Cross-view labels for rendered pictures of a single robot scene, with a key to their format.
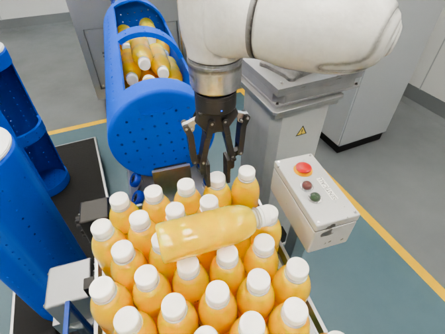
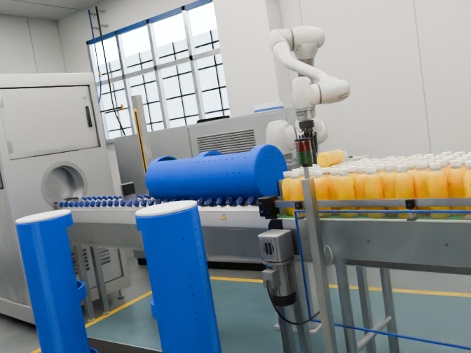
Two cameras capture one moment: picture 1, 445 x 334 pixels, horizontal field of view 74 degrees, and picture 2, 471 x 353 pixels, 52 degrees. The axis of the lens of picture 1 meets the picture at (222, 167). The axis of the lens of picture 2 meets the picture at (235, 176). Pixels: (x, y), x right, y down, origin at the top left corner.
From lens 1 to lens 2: 2.10 m
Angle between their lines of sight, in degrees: 46
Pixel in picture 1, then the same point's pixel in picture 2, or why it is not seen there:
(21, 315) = not seen: outside the picture
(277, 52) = (329, 95)
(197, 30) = (305, 97)
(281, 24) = (328, 88)
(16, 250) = (205, 274)
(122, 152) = (258, 178)
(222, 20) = (312, 92)
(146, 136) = (265, 169)
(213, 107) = (310, 123)
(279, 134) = not seen: hidden behind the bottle
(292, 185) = not seen: hidden behind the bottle
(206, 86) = (308, 115)
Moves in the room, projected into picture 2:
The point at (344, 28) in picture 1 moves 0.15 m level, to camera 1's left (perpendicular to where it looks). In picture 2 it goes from (342, 85) to (318, 88)
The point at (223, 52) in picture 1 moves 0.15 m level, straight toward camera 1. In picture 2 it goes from (313, 101) to (334, 97)
